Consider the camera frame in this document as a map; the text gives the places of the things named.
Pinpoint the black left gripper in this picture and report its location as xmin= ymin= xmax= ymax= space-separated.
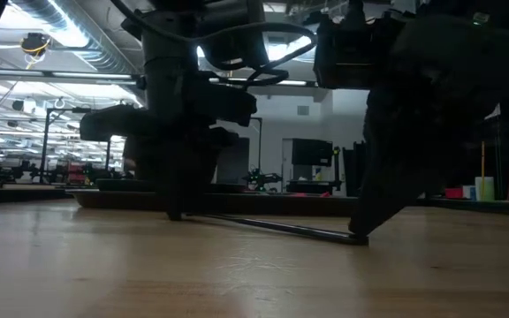
xmin=80 ymin=79 xmax=258 ymax=222

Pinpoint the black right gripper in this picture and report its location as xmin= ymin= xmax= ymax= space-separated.
xmin=314 ymin=11 xmax=482 ymax=236

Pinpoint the red cloth napkin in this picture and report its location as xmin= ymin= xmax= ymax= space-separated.
xmin=288 ymin=190 xmax=333 ymax=199

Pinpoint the silver metal knife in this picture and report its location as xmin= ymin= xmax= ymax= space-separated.
xmin=186 ymin=213 xmax=369 ymax=246

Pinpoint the grey upright panel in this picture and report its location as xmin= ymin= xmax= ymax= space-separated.
xmin=216 ymin=135 xmax=251 ymax=185

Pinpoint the white plastic bucket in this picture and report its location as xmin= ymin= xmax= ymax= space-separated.
xmin=474 ymin=175 xmax=496 ymax=202

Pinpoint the background work table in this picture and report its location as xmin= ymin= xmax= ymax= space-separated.
xmin=284 ymin=178 xmax=345 ymax=195

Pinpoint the white flag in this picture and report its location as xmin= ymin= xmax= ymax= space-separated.
xmin=482 ymin=102 xmax=502 ymax=122

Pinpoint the black metal stand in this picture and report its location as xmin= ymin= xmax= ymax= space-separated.
xmin=39 ymin=105 xmax=92 ymax=186

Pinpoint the long ceiling light fixture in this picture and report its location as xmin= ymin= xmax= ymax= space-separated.
xmin=0 ymin=68 xmax=143 ymax=86

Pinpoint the black wall screen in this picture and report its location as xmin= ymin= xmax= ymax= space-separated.
xmin=291 ymin=137 xmax=335 ymax=168

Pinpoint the silver ceiling air duct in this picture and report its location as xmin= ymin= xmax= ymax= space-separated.
xmin=9 ymin=0 xmax=143 ymax=75

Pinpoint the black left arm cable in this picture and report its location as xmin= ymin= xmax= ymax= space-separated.
xmin=194 ymin=20 xmax=318 ymax=88

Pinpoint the black yellow ceiling cable reel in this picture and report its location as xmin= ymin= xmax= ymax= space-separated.
xmin=19 ymin=31 xmax=53 ymax=57

